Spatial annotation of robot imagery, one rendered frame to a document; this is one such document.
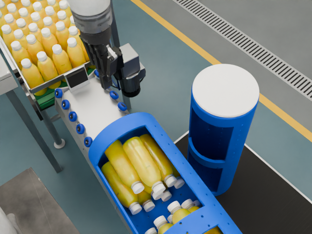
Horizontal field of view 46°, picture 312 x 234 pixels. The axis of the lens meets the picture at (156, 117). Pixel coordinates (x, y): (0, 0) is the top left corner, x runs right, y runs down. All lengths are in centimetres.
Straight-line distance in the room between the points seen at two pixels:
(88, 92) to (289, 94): 169
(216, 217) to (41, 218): 62
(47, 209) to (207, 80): 82
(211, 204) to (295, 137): 167
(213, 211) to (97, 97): 82
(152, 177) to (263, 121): 167
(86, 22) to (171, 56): 225
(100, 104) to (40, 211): 55
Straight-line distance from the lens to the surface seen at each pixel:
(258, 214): 230
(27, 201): 145
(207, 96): 155
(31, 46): 181
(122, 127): 124
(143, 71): 209
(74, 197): 253
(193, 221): 111
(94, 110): 168
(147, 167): 122
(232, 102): 155
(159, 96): 283
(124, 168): 127
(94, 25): 86
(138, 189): 126
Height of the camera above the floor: 229
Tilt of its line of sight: 57 degrees down
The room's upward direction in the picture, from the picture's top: 5 degrees counter-clockwise
